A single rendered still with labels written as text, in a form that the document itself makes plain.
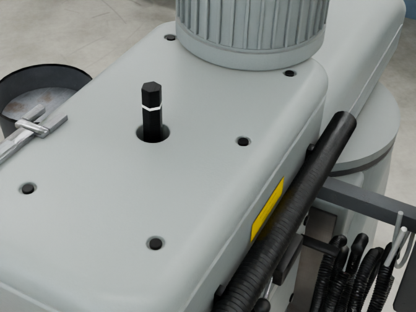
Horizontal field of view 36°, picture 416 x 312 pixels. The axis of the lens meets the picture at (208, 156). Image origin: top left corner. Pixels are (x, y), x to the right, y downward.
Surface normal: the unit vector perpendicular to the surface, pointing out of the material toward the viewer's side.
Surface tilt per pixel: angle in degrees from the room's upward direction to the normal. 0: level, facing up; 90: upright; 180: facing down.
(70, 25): 0
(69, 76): 86
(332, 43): 0
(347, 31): 0
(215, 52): 90
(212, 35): 90
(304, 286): 90
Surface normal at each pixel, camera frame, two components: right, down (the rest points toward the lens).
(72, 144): 0.03, -0.76
